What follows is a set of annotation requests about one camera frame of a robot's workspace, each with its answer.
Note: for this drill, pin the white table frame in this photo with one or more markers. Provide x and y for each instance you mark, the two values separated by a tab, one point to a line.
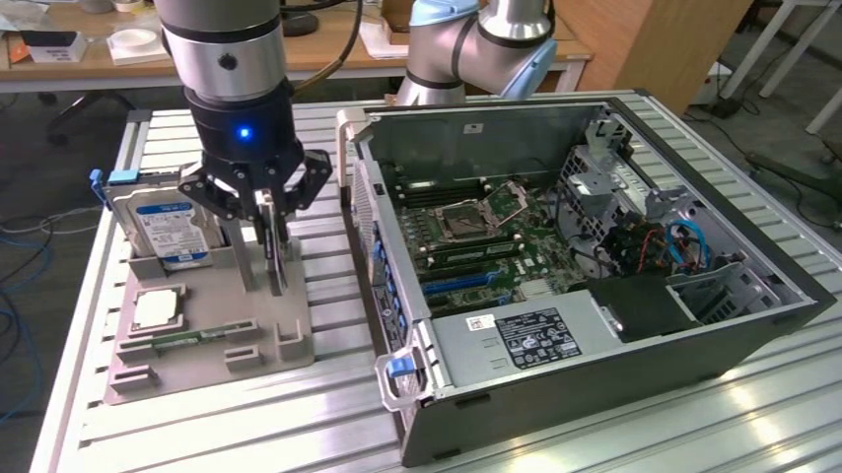
754	49

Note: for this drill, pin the silver disk bay cage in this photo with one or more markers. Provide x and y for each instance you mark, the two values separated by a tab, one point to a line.
591	197

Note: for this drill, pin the blue case latch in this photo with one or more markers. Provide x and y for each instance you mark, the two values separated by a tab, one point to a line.
399	367

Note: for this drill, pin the green RAM stick on rack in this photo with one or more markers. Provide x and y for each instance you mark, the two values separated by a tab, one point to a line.
184	339

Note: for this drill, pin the silver chipset heatsink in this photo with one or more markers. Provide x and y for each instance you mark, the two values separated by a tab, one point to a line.
539	290

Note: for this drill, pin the white paper stack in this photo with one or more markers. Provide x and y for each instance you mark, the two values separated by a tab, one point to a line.
382	42

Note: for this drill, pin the open socket cover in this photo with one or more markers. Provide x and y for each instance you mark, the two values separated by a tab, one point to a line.
506	202

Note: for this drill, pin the installed RAM stick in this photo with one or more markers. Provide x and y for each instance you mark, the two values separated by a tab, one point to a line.
470	251

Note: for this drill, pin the hard disk in blue caddy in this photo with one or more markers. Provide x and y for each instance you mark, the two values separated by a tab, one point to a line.
164	231

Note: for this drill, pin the orange box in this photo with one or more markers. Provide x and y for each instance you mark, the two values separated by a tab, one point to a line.
20	53

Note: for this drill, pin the silver CPU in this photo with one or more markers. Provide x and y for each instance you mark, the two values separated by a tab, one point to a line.
158	310

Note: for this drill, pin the green motherboard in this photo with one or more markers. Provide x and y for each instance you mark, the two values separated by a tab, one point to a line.
539	256

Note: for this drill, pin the wooden cabinet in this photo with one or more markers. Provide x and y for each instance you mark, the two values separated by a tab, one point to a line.
671	59

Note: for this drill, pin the white box black top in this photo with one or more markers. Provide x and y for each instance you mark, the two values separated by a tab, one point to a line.
52	49

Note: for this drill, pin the black round lamp base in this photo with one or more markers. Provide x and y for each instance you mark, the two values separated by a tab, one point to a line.
303	24

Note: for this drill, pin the black chair base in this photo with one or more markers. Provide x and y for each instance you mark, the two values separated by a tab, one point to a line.
79	106

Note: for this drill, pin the wooden desk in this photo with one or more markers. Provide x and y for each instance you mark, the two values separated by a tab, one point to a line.
85	71

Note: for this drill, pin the blue expansion slot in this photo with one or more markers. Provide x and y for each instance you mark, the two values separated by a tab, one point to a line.
460	285

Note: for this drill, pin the white box red button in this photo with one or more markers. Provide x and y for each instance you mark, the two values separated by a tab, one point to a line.
717	84

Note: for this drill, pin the white square tray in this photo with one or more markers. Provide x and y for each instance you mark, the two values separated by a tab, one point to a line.
128	47

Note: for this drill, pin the grey cup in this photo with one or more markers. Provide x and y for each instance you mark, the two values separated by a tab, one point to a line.
96	6

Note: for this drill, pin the open black PC case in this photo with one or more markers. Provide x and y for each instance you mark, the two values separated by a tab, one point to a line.
591	394

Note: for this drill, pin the CPU socket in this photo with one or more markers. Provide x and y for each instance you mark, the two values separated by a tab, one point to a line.
463	219

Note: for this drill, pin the grey parts rack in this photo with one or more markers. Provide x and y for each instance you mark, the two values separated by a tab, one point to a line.
216	315

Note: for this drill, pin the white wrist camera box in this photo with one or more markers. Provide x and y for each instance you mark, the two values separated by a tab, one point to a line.
190	171

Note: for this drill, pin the black floor stand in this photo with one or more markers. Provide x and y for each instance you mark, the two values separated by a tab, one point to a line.
795	172

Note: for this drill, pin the brown cardboard box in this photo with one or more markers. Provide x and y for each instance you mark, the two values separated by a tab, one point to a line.
395	15

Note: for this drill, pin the black RAM slot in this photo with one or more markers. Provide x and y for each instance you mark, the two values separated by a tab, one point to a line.
440	186
443	198

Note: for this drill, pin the small disk bay bracket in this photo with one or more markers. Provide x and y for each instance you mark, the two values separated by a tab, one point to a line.
723	290

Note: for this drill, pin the graphics card with silver bracket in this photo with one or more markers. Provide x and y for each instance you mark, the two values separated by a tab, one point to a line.
276	266

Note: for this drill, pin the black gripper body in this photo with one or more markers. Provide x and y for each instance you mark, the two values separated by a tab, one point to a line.
243	143

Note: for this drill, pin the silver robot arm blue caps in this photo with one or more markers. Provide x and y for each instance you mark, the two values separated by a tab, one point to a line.
223	49

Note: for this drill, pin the grey power supply unit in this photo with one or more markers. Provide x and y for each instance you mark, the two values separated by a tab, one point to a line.
460	355

